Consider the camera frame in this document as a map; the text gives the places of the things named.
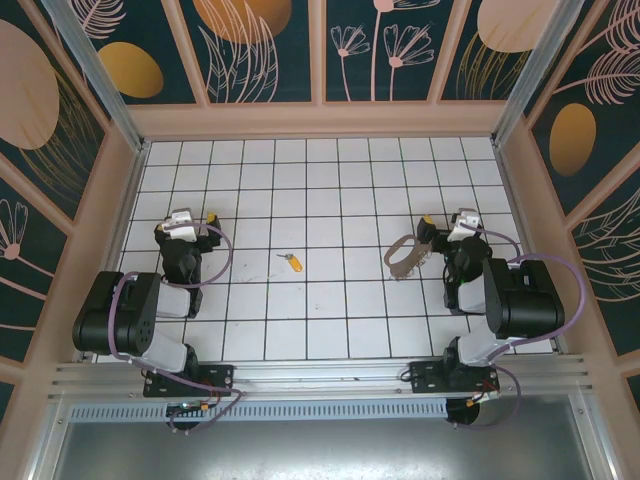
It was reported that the clear plastic bag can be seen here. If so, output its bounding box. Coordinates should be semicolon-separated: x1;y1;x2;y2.
383;233;434;281

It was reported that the small circuit board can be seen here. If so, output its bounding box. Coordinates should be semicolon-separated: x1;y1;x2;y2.
167;399;216;417

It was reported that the grey sheet metal panel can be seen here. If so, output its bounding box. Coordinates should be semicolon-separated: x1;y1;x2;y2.
49;417;591;480

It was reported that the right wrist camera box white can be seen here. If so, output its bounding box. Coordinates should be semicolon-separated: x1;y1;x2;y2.
448;208;482;245

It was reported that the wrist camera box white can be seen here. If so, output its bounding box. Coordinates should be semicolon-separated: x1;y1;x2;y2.
164;208;197;240
448;208;482;245

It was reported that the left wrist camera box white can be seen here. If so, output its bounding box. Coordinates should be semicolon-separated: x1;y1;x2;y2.
164;208;197;240

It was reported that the aluminium table side rail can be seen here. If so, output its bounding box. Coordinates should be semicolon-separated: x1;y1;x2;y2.
492;141;569;354

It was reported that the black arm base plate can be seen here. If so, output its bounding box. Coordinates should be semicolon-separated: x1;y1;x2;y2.
408;360;501;396
143;363;236;399

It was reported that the yellow connector with wires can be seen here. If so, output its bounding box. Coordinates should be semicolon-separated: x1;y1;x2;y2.
464;380;501;407

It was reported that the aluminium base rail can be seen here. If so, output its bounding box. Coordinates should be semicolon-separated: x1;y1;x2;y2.
47;355;596;401

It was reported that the grey slotted cable duct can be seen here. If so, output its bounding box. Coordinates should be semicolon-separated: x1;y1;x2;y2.
67;399;450;422

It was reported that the aluminium frame post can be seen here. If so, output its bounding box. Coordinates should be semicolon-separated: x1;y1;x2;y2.
41;0;152;154
489;0;587;147

